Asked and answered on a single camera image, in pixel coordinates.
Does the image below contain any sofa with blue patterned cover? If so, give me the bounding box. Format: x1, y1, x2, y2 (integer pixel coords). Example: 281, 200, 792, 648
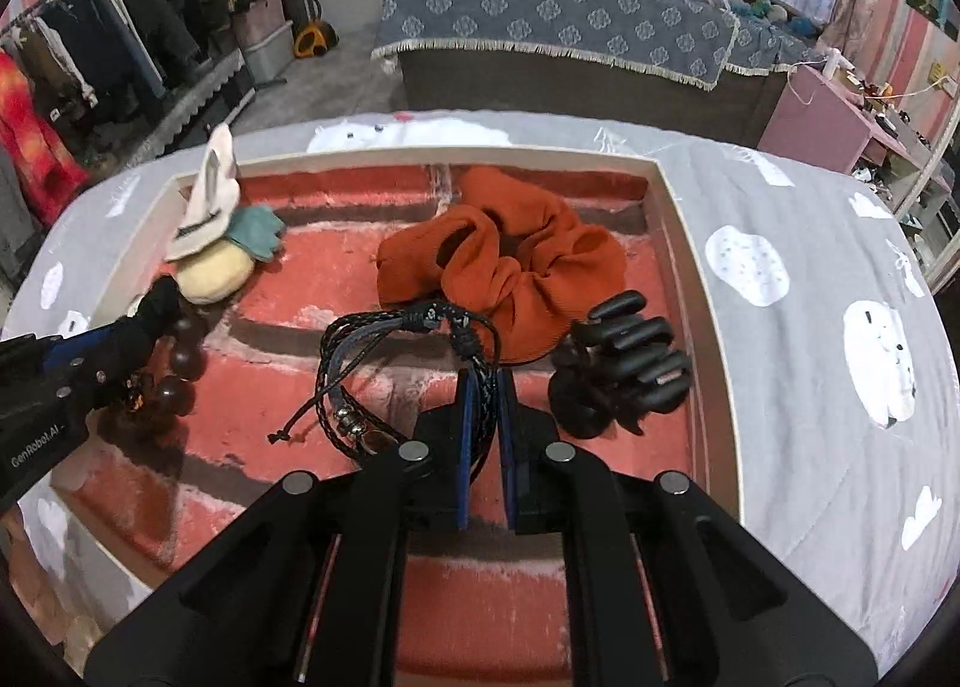
371, 0, 826, 148

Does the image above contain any row of hanging clothes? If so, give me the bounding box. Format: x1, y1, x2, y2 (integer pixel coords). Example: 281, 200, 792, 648
0, 0, 282, 208

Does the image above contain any brown wooden bead bracelet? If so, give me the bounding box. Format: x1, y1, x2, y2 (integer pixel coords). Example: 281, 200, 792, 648
127, 308, 207, 418

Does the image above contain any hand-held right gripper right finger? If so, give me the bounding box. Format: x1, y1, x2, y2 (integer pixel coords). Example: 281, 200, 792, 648
499, 368, 878, 687

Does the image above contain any yellow green plush hair clip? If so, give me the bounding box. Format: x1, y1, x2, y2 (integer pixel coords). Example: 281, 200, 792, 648
174, 203, 287, 305

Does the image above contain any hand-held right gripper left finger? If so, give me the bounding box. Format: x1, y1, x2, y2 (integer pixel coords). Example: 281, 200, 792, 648
84, 368, 473, 687

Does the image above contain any black braided bracelet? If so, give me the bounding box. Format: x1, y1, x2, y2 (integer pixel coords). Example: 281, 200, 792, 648
268, 302, 502, 463

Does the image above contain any black hair claw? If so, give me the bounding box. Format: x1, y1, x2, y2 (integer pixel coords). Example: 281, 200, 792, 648
547, 291, 695, 440

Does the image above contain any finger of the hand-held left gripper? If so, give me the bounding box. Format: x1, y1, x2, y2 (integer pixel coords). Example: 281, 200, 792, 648
41, 319, 143, 403

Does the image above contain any grey storage box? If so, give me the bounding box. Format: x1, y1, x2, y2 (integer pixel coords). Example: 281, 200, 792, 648
232, 0, 295, 84

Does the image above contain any orange scrunchie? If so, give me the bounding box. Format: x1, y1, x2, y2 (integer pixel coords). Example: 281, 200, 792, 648
375, 166, 627, 365

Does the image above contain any pink shelf unit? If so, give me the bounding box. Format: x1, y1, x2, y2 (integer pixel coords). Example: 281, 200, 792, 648
757, 64, 960, 223

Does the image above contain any red lined jewelry tray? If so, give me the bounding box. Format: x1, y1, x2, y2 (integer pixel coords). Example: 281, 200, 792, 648
15, 143, 745, 687

